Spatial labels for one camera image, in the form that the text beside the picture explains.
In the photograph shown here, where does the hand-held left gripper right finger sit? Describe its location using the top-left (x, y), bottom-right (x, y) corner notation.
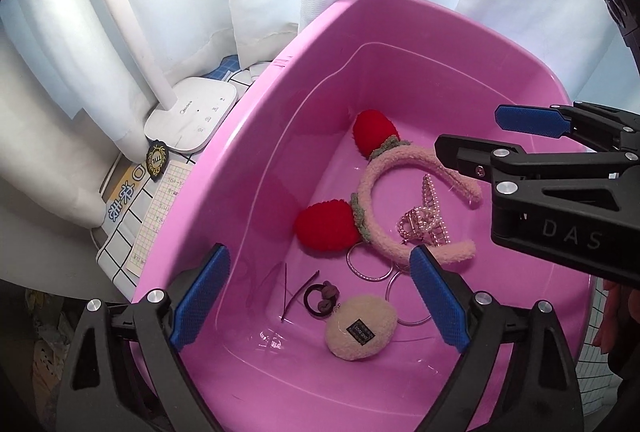
top-left (409, 244), bottom-right (585, 432)

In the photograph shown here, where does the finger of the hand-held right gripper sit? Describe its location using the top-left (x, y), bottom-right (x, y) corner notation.
top-left (494, 102), bottom-right (640, 154)
top-left (434, 134), bottom-right (640, 193)

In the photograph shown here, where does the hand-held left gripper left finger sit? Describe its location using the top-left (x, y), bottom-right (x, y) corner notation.
top-left (56, 243), bottom-right (231, 432)

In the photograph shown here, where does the small silver bracelet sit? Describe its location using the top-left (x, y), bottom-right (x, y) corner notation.
top-left (385, 268), bottom-right (437, 327)

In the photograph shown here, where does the medium textured silver bracelet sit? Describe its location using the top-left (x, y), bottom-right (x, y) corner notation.
top-left (346, 239), bottom-right (401, 284)

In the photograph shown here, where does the pearl hair claw clip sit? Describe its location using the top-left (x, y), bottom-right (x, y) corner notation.
top-left (397, 174), bottom-right (453, 247)

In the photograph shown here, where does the thin dark hairpin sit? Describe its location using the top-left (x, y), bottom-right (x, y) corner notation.
top-left (280, 263), bottom-right (322, 322)

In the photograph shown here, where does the pink fluffy strawberry headband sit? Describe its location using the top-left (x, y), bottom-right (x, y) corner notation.
top-left (294, 109), bottom-right (483, 267)

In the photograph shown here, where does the black hair tie with charm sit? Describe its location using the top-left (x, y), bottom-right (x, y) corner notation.
top-left (302, 281), bottom-right (340, 317)

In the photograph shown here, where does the pink plastic basin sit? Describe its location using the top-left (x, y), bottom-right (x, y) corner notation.
top-left (129, 0), bottom-right (598, 432)

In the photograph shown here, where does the person's right hand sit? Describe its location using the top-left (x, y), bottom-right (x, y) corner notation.
top-left (592, 279), bottom-right (633, 355)

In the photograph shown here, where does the gridded paper notebook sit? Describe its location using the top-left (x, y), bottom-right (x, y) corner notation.
top-left (125, 161), bottom-right (196, 280)

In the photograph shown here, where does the yellow blue printed package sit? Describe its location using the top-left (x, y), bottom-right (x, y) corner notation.
top-left (102, 162), bottom-right (151, 233)

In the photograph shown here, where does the black gold badge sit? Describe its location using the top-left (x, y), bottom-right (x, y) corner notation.
top-left (145, 141), bottom-right (168, 180)

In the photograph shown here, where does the white desk lamp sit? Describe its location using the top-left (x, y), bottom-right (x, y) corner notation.
top-left (80, 0), bottom-right (238, 154)

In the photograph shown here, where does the blue gridded sheet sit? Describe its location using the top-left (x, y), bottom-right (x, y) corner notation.
top-left (212, 54), bottom-right (241, 83)

